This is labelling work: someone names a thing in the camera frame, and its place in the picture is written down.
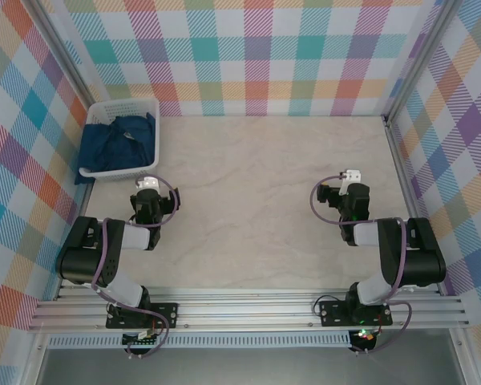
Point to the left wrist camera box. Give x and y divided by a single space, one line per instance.
148 183

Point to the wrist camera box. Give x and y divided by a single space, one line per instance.
352 176
148 183

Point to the controller board with lights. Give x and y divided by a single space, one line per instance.
364 335

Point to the green controller board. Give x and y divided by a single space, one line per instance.
142 340

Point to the navy blue printed t-shirt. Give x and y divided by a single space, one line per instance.
116 148

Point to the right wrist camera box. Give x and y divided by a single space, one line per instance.
352 176

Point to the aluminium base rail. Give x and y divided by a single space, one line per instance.
244 310

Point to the aluminium frame leg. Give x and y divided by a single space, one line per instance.
465 361
34 361

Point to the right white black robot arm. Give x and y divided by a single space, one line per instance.
421 260

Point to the aluminium frame post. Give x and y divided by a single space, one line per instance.
66 52
421 56

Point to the white plastic mesh basket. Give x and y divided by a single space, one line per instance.
122 107

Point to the grey metal sheet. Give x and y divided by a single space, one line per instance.
244 367

